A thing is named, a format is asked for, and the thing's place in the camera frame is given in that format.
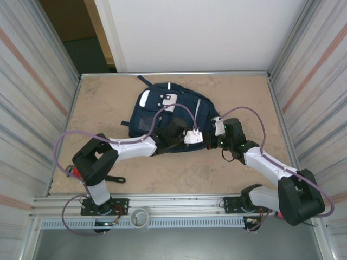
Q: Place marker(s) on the navy blue backpack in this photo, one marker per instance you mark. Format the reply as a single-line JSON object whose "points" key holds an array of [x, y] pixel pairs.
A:
{"points": [[162, 119]]}

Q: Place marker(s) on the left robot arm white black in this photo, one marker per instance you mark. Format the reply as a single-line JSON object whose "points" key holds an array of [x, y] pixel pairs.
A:
{"points": [[92, 162]]}

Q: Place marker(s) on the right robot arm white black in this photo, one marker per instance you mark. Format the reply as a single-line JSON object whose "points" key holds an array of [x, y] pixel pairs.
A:
{"points": [[301, 200]]}

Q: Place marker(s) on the thin aluminium table edge bar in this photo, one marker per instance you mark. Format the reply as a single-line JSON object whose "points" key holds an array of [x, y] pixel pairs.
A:
{"points": [[189, 73]]}

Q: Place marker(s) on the brown wooden door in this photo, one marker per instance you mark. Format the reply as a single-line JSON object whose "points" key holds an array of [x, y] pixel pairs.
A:
{"points": [[70, 19]]}

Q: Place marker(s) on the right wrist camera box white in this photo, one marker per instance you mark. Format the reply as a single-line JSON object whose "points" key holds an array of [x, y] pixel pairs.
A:
{"points": [[219, 128]]}

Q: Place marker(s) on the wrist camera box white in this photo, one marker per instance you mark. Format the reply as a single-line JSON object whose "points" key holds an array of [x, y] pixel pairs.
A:
{"points": [[219, 128], [193, 137]]}

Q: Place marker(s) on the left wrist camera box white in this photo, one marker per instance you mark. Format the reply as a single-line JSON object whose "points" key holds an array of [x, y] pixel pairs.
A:
{"points": [[193, 137]]}

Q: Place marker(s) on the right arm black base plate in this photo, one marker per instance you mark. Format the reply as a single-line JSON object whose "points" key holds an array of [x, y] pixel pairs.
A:
{"points": [[230, 204]]}

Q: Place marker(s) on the wide aluminium frame rail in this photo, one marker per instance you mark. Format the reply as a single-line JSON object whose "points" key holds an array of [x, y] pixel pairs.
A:
{"points": [[176, 200]]}

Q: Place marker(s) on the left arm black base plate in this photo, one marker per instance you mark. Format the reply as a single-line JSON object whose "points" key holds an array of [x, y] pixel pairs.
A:
{"points": [[122, 205]]}

